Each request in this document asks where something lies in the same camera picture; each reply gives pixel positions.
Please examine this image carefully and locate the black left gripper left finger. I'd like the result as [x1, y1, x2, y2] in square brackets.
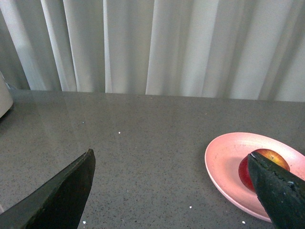
[0, 149, 96, 229]

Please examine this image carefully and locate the white pleated curtain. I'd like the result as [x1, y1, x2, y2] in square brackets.
[0, 0, 305, 102]

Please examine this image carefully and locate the white rounded object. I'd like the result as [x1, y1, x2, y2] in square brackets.
[0, 73, 13, 117]

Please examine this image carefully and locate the pink plate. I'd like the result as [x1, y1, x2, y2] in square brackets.
[204, 132, 305, 222]

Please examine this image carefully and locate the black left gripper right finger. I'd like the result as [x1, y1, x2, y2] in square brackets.
[247, 153, 305, 229]

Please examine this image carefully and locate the red apple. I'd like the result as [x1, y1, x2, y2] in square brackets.
[238, 148, 290, 193]

